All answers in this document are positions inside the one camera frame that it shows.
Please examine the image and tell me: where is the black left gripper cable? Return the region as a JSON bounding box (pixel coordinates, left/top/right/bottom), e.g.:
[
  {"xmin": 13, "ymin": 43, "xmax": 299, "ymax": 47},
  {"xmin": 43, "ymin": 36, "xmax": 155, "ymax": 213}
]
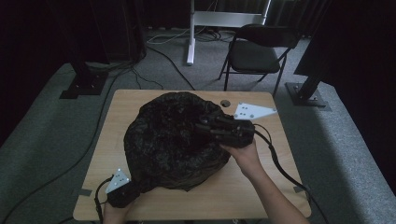
[{"xmin": 93, "ymin": 175, "xmax": 115, "ymax": 224}]

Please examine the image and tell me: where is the black folding chair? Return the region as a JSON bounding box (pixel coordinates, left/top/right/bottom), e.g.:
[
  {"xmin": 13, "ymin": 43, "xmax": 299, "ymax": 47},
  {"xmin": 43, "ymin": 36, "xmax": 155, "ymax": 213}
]
[{"xmin": 218, "ymin": 23, "xmax": 302, "ymax": 98}]

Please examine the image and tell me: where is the white floor cable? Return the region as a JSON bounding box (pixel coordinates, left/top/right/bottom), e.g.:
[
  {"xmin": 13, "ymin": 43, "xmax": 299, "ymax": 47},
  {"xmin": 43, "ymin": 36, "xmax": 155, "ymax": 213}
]
[{"xmin": 146, "ymin": 27, "xmax": 191, "ymax": 45}]

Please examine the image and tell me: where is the white metal desk frame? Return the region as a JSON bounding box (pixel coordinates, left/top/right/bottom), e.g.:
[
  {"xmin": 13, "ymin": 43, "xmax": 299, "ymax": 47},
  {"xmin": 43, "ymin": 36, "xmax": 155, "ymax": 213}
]
[{"xmin": 186, "ymin": 0, "xmax": 273, "ymax": 66}]

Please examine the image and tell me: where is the black metal stand with base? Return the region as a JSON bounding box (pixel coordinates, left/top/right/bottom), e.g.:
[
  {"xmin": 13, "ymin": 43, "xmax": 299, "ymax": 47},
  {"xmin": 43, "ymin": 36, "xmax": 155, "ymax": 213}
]
[
  {"xmin": 59, "ymin": 0, "xmax": 110, "ymax": 100},
  {"xmin": 285, "ymin": 74, "xmax": 332, "ymax": 112}
]

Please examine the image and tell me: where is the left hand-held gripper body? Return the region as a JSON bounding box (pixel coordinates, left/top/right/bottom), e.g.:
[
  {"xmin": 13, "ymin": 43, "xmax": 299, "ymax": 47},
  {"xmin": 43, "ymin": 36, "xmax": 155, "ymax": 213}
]
[{"xmin": 105, "ymin": 168, "xmax": 142, "ymax": 209}]

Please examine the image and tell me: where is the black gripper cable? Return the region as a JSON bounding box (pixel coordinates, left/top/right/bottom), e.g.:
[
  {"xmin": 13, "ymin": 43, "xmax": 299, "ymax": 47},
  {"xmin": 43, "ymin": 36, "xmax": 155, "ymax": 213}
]
[
  {"xmin": 93, "ymin": 175, "xmax": 115, "ymax": 224},
  {"xmin": 252, "ymin": 123, "xmax": 330, "ymax": 224}
]

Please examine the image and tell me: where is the black plastic garbage bag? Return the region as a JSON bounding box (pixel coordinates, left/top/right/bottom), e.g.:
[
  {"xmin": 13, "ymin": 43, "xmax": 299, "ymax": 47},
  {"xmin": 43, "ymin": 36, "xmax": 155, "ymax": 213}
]
[{"xmin": 123, "ymin": 91, "xmax": 233, "ymax": 192}]

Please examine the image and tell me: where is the long black floor cable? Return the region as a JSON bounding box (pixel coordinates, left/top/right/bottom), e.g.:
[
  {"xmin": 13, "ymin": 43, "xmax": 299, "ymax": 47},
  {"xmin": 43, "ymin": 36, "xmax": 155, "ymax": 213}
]
[{"xmin": 1, "ymin": 62, "xmax": 138, "ymax": 224}]

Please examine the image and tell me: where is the person's right hand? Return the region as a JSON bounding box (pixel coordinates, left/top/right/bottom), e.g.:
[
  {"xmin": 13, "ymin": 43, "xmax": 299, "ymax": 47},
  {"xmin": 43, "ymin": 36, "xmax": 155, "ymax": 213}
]
[{"xmin": 220, "ymin": 138, "xmax": 266, "ymax": 180}]

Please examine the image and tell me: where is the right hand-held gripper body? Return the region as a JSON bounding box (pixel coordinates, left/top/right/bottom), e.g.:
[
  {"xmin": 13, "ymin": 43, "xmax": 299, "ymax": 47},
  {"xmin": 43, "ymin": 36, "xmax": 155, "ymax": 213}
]
[{"xmin": 217, "ymin": 103, "xmax": 278, "ymax": 149}]

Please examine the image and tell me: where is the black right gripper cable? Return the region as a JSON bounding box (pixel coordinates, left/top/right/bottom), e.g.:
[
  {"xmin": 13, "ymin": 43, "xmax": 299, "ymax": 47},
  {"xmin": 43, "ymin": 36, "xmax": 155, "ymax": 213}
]
[{"xmin": 252, "ymin": 123, "xmax": 330, "ymax": 224}]

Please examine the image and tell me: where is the person's left hand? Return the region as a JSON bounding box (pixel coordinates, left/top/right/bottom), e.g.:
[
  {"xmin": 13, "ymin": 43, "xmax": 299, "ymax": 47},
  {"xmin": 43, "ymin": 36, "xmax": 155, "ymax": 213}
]
[{"xmin": 102, "ymin": 200, "xmax": 135, "ymax": 224}]

